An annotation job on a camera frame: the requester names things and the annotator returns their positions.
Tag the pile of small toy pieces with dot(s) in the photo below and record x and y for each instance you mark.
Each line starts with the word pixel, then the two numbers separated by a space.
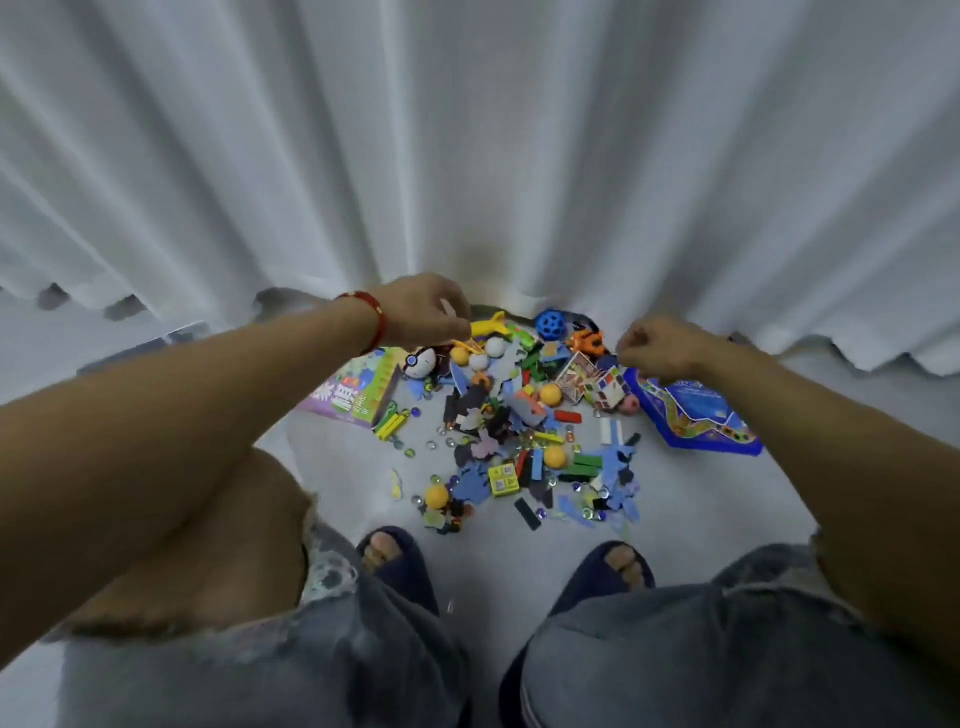
pixel 525 442

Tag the blue game board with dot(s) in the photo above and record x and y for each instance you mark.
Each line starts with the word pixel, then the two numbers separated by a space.
pixel 694 416

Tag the white curtain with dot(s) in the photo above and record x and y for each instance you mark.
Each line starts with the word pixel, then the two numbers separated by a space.
pixel 525 135

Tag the yellow green square block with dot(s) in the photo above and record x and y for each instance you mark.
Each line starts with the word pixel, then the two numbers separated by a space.
pixel 503 480

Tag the person's left forearm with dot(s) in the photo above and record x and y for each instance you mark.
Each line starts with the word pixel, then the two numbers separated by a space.
pixel 165 442

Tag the person's right fingers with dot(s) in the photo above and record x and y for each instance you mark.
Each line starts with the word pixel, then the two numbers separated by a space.
pixel 632 346

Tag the person's right forearm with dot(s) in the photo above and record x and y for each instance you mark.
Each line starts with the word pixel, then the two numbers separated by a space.
pixel 855 480

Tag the person's left fingers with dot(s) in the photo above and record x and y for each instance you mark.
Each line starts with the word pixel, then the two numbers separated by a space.
pixel 454 319

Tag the dark blue slipper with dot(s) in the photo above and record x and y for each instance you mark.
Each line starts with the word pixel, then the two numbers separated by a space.
pixel 604 574
pixel 401 566

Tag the pink ball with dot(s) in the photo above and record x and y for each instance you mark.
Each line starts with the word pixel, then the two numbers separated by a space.
pixel 630 405

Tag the yellow green stick bundle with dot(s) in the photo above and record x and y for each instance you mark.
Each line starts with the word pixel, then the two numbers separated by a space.
pixel 390 424

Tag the dark blue right slipper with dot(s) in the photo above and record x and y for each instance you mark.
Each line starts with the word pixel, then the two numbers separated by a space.
pixel 604 574

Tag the person's right hand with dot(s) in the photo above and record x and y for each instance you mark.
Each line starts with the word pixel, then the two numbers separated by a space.
pixel 671 351

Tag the orange toy figure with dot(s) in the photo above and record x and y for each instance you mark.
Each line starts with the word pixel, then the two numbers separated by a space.
pixel 586 343

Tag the person's blue jeans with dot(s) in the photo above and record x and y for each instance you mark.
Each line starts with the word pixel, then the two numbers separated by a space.
pixel 675 660

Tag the yellow toy plane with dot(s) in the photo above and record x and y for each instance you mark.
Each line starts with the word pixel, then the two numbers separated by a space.
pixel 489 326

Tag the dark blue left slipper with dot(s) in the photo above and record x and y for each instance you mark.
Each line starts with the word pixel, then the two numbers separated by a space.
pixel 401 566

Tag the purple game box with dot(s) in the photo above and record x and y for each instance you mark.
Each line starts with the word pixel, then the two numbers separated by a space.
pixel 358 388

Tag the black and white toy ball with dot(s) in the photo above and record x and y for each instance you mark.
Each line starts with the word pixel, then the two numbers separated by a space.
pixel 420 364

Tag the person's left hand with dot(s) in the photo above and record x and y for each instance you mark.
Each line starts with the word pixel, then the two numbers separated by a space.
pixel 416 311

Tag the yellow ball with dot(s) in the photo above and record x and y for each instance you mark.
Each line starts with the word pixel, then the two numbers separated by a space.
pixel 436 496
pixel 460 355
pixel 550 394
pixel 555 457

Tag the white puzzle cube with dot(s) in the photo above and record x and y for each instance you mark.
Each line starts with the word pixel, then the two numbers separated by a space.
pixel 609 390

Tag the blue perforated ball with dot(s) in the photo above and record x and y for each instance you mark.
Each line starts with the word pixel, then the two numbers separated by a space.
pixel 550 325

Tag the patterned card box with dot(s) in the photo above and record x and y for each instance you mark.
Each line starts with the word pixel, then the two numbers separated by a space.
pixel 574 376

